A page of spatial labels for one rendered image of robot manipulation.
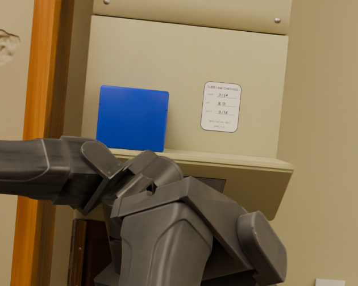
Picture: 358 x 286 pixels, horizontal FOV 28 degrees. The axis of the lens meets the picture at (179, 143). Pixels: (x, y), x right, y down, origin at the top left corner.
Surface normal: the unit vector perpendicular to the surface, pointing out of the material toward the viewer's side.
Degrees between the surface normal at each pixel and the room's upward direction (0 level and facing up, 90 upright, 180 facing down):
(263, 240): 67
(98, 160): 45
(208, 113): 90
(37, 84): 90
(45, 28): 90
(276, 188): 135
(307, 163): 90
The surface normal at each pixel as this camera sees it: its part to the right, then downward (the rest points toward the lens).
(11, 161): 0.44, -0.59
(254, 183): 0.00, 0.75
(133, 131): 0.10, 0.06
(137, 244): -0.50, -0.64
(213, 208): 0.85, -0.29
